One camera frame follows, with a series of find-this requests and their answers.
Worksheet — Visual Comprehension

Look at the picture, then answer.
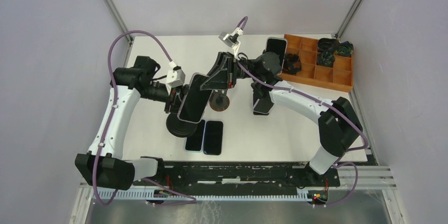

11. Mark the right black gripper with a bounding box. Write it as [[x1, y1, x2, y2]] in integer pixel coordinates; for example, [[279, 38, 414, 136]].
[[198, 52, 260, 91]]

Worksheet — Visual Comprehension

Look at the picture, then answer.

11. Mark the black round-base stand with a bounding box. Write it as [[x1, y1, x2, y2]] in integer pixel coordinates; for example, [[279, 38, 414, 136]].
[[209, 90, 230, 112]]

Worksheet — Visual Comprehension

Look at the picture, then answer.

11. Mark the light blue smartphone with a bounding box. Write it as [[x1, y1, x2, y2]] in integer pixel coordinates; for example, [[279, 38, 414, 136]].
[[184, 120, 206, 152]]

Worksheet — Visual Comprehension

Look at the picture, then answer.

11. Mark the black smartphone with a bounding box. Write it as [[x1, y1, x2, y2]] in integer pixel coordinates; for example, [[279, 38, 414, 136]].
[[203, 120, 223, 155]]

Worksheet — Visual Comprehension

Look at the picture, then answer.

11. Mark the black phone stand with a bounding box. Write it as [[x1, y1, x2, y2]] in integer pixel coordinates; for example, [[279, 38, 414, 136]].
[[164, 87, 198, 138]]

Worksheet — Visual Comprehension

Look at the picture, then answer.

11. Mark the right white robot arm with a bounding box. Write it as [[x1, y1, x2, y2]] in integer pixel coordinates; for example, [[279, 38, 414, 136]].
[[200, 52, 368, 186]]

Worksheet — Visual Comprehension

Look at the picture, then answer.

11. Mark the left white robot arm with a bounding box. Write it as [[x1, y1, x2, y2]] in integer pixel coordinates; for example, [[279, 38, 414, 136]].
[[74, 56, 185, 190]]

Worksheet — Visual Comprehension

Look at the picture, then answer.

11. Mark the dark rolled band middle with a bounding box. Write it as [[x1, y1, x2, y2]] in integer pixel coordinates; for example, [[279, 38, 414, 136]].
[[316, 51, 335, 68]]

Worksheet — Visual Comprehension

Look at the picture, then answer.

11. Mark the dark rolled band top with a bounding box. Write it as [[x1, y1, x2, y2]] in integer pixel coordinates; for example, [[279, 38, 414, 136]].
[[317, 38, 340, 53]]

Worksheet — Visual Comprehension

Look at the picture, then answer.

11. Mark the orange wooden divided tray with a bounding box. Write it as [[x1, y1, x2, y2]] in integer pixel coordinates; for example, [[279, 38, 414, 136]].
[[279, 34, 353, 92]]

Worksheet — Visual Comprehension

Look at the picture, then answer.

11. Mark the dark rolled band right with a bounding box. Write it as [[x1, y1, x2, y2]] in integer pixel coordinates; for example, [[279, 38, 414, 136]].
[[334, 41, 354, 58]]

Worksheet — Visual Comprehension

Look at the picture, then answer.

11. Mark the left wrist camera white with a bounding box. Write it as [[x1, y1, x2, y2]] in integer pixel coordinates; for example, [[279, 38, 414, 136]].
[[165, 61, 185, 91]]

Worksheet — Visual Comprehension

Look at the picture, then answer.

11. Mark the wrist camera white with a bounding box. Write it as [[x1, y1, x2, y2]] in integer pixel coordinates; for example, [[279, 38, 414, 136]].
[[165, 61, 185, 91], [218, 27, 244, 55]]

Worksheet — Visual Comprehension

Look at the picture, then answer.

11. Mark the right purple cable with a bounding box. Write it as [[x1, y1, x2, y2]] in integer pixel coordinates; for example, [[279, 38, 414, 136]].
[[236, 16, 369, 207]]

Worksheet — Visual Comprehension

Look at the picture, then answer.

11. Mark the purple cable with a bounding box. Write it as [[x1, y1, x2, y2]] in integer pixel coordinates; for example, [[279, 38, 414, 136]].
[[92, 30, 173, 206], [236, 16, 369, 207]]

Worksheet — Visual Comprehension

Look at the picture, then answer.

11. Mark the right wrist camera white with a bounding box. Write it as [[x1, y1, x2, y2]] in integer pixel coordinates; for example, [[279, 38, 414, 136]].
[[218, 27, 244, 55]]

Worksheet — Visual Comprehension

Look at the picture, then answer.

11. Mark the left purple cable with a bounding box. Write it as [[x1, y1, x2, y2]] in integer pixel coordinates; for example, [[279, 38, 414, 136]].
[[92, 30, 173, 206]]

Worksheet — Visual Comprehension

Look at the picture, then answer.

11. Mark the white slotted cable duct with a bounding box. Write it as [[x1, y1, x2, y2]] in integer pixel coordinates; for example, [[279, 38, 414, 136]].
[[91, 187, 329, 203]]

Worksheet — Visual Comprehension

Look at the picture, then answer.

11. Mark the aluminium frame rail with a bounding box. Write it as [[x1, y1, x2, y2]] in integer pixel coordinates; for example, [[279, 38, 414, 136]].
[[79, 164, 398, 191]]

